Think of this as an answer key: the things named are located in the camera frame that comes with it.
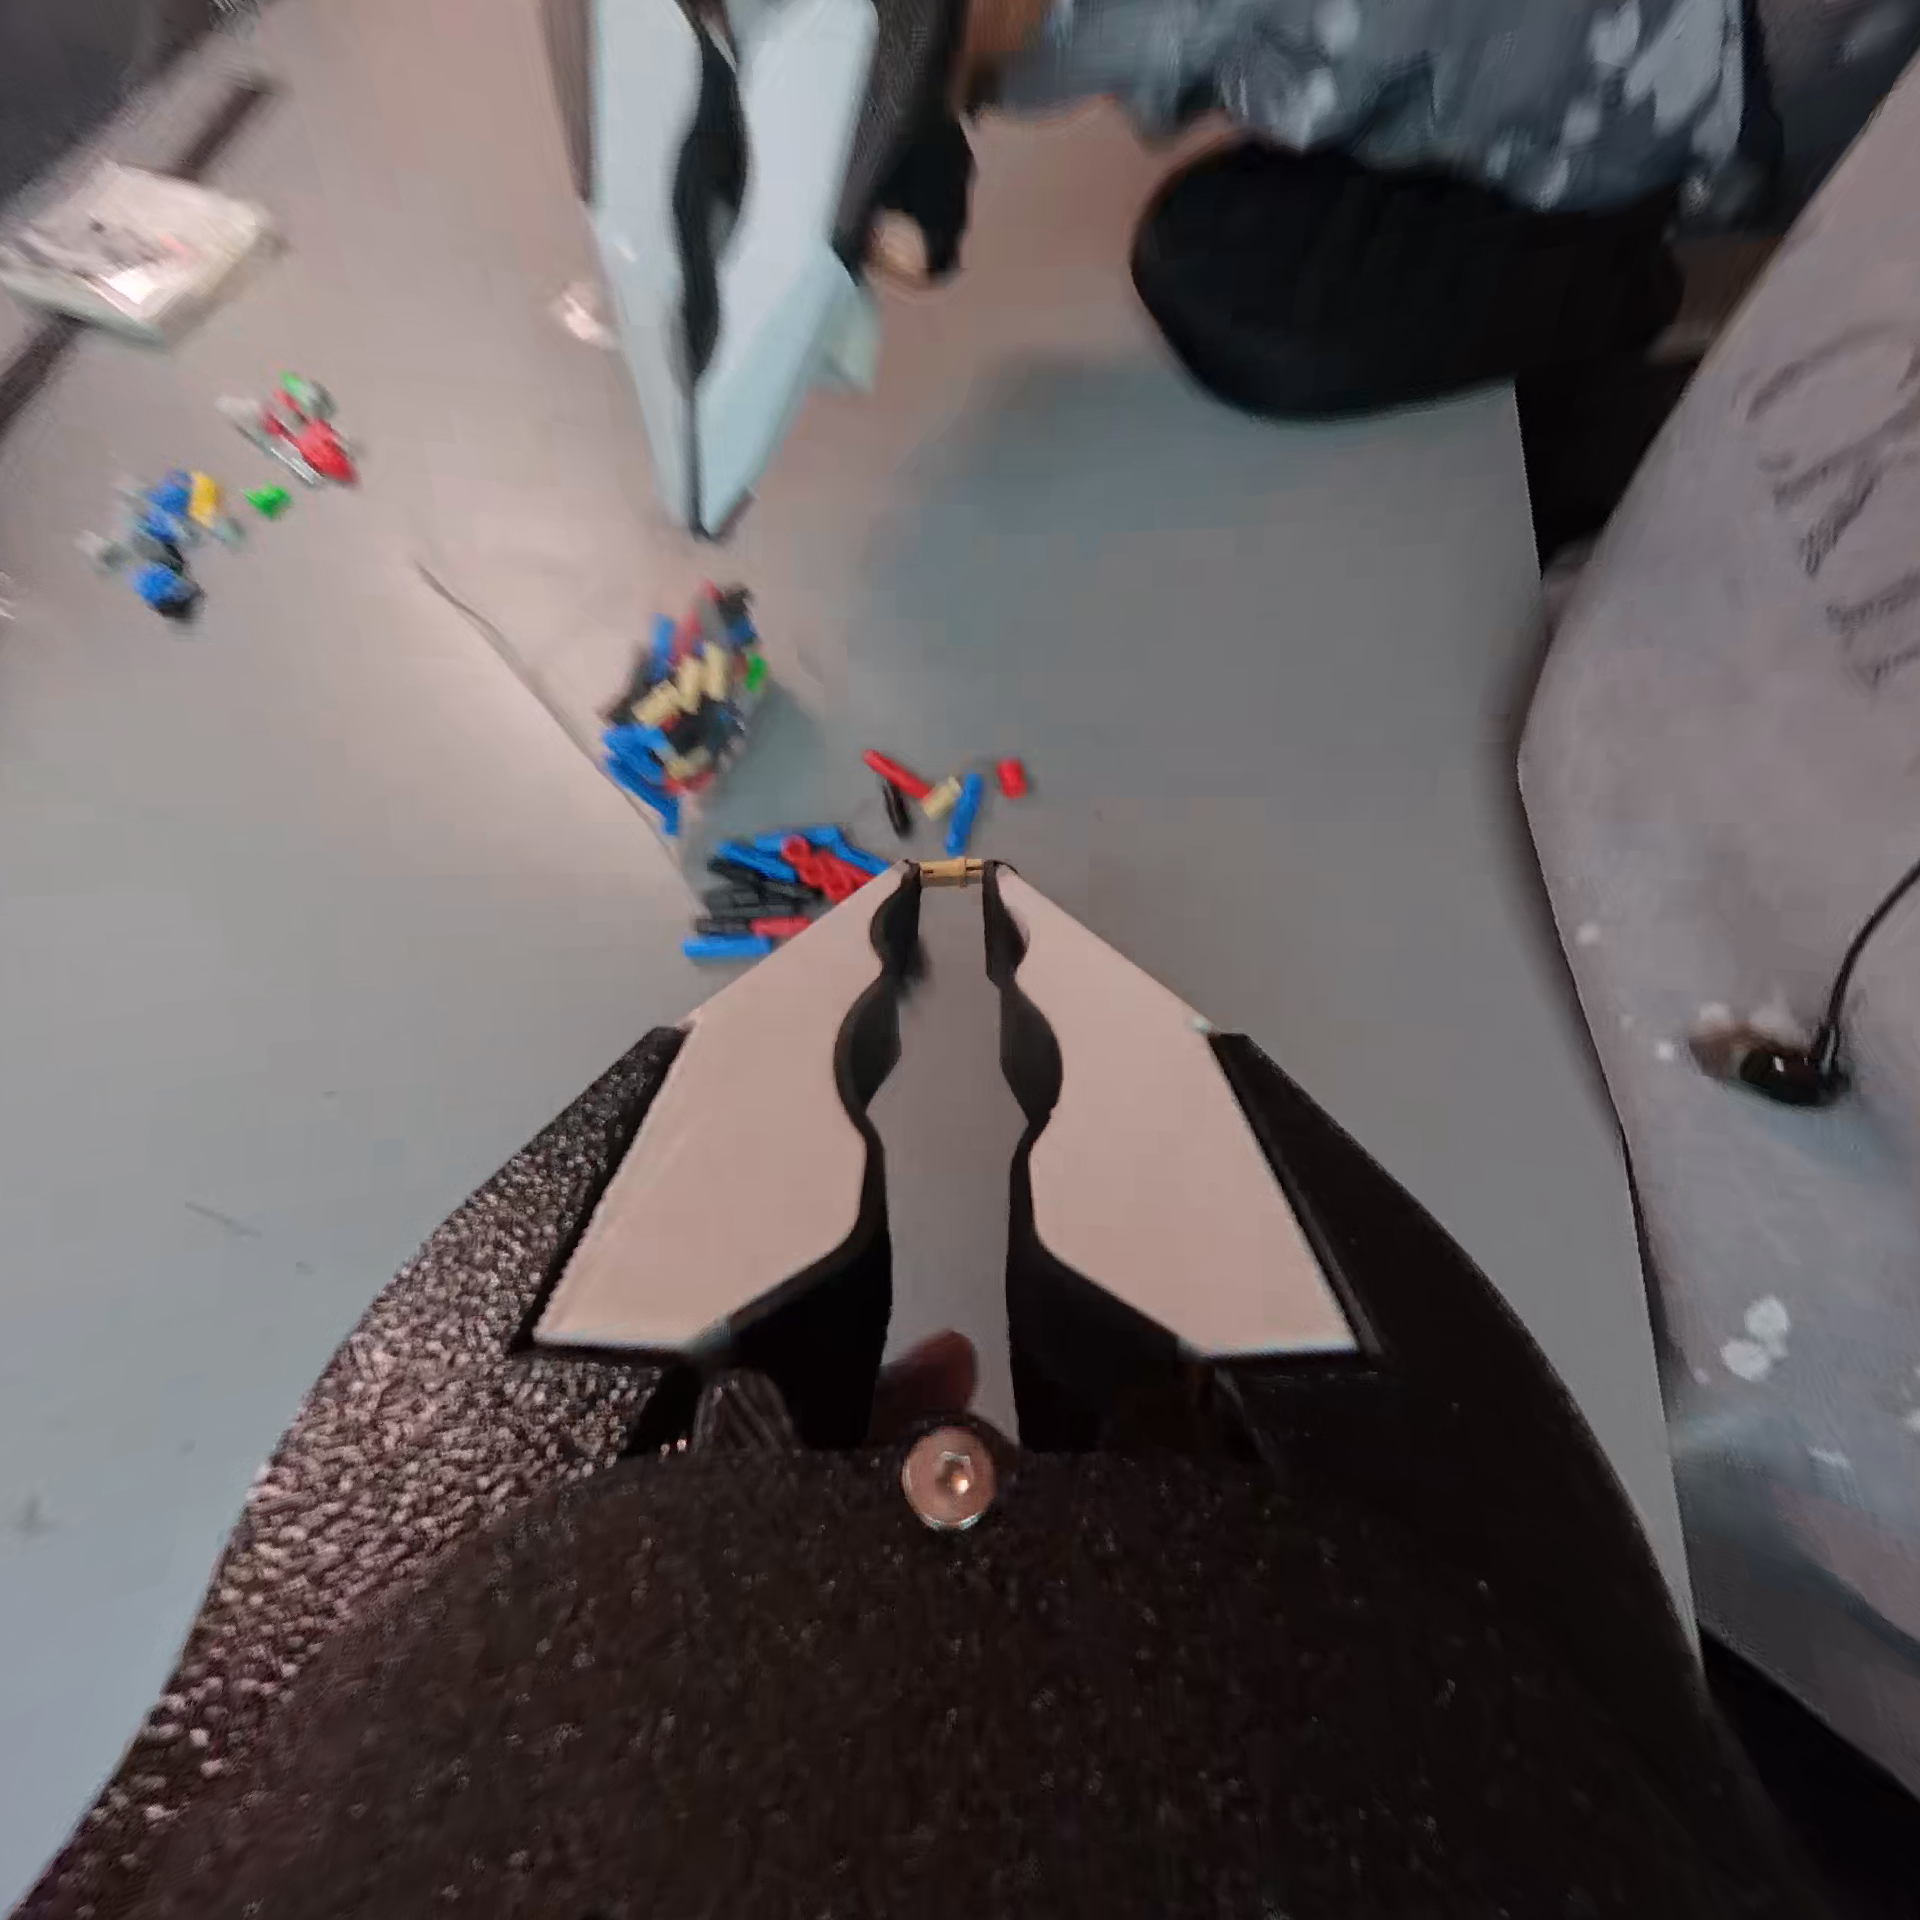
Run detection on cluster of blue yellow parts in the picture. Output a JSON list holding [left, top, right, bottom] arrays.
[[82, 467, 241, 621]]

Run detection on pile of plastic pins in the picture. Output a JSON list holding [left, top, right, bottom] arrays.
[[681, 824, 894, 961]]

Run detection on grey desk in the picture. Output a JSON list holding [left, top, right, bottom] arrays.
[[0, 0, 1704, 1891]]

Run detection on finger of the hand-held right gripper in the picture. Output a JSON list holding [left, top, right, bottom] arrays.
[[693, 0, 890, 540], [583, 0, 709, 537]]

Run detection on person's black trousers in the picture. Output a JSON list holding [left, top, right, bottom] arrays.
[[1127, 141, 1689, 425]]

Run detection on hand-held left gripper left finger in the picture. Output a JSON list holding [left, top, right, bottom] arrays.
[[532, 863, 924, 1445]]

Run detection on person's camouflage shirt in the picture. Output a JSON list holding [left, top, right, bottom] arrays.
[[974, 0, 1764, 227]]

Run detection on heap of mixed pins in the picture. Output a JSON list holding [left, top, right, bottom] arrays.
[[599, 583, 769, 838]]

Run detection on cluster of red grey connectors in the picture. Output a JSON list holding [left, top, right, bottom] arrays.
[[216, 372, 365, 492]]

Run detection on black cable with plug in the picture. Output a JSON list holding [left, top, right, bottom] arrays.
[[1736, 858, 1920, 1111]]

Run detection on clear plastic bag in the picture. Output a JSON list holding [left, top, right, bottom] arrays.
[[411, 275, 782, 845]]

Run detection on person's left hand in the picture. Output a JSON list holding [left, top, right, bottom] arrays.
[[874, 1328, 980, 1428]]

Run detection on plastic bag of assorted parts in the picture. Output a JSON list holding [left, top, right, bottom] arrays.
[[0, 155, 276, 349]]

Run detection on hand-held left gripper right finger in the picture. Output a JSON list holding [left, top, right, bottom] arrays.
[[984, 863, 1361, 1445]]

